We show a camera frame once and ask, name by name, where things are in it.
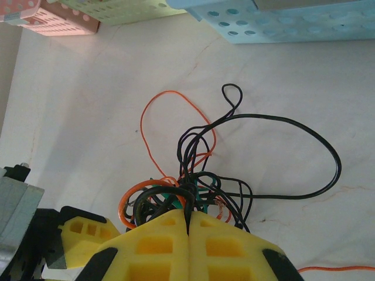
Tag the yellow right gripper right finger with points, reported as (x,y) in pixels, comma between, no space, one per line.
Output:
(225,248)

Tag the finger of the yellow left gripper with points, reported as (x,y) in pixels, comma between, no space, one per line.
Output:
(88,240)

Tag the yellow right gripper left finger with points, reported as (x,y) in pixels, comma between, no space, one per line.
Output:
(152,246)

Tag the pink perforated plastic basket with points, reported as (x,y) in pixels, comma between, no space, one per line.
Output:
(58,23)

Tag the green perforated plastic basket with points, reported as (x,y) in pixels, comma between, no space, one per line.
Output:
(132,11)

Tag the blue perforated plastic basket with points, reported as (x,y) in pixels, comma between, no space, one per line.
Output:
(278,26)

